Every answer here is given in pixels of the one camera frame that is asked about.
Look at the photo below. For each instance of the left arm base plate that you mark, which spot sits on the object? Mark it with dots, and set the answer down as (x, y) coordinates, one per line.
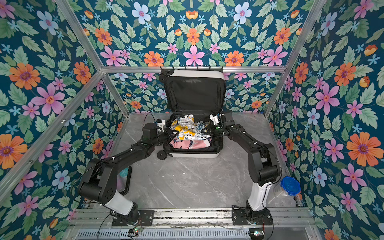
(134, 218)

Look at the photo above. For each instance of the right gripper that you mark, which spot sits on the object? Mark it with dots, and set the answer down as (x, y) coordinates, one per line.
(212, 133)

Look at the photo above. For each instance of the yellow white patterned shirt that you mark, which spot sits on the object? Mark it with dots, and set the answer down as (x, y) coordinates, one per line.
(189, 130)

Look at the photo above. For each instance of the clear jar blue lid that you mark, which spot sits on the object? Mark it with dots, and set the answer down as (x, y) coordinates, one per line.
(287, 187)

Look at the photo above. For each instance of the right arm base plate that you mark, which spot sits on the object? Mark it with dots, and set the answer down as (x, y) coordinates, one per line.
(242, 217)

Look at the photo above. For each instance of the pink navy patterned shorts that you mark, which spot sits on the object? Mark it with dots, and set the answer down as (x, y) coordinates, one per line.
(190, 144)

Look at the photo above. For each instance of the aluminium mounting rail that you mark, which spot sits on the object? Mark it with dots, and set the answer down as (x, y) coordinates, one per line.
(197, 218)

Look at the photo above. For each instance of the clear black toiletry bag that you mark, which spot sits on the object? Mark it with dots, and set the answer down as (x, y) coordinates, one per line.
(123, 181)

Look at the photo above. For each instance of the white perforated cable tray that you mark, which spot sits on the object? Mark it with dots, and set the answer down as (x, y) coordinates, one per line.
(164, 234)

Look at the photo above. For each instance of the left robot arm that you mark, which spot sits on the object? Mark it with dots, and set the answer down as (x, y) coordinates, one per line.
(99, 183)

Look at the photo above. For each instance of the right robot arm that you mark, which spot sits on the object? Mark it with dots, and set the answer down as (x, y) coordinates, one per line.
(263, 164)

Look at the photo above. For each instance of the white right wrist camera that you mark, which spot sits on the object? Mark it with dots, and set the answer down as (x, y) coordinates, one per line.
(215, 119)

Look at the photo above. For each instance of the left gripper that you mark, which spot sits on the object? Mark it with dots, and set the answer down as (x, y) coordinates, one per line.
(167, 131)

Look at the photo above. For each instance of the white black open suitcase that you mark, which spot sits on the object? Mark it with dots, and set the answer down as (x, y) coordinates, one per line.
(199, 93)

